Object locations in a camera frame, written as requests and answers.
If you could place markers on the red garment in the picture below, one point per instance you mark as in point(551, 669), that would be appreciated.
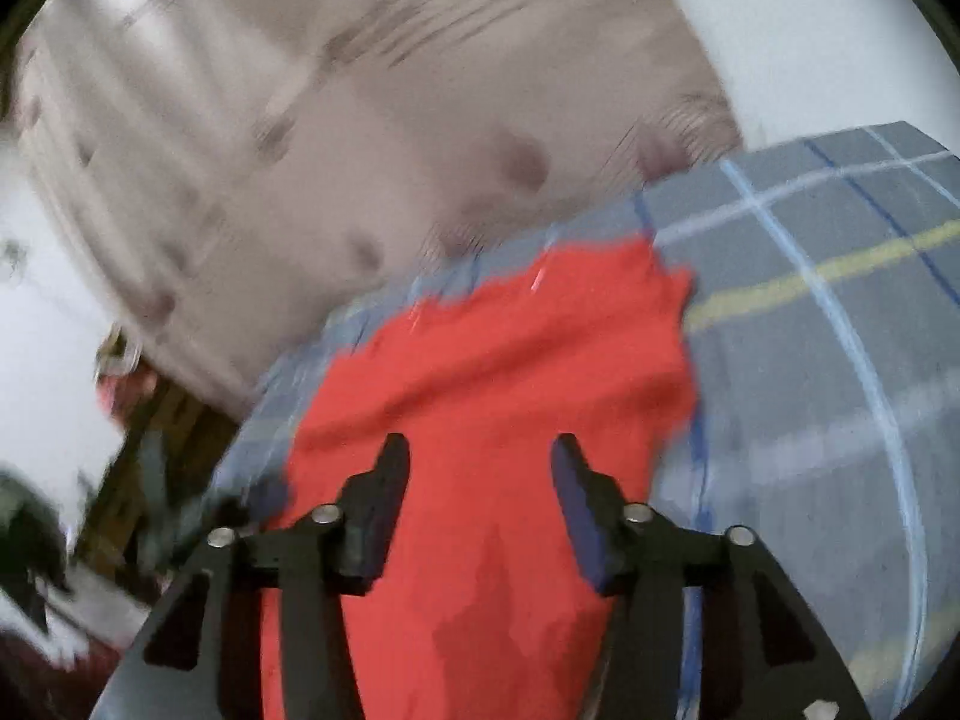
point(487, 375)

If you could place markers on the grey plaid bed sheet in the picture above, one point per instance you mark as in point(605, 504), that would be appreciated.
point(787, 360)

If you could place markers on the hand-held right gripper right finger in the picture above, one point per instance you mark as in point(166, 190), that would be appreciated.
point(581, 525)

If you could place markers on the brown wooden bed frame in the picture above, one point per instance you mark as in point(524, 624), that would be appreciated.
point(172, 427)

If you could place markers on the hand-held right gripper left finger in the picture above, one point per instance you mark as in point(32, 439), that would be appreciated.
point(375, 525)

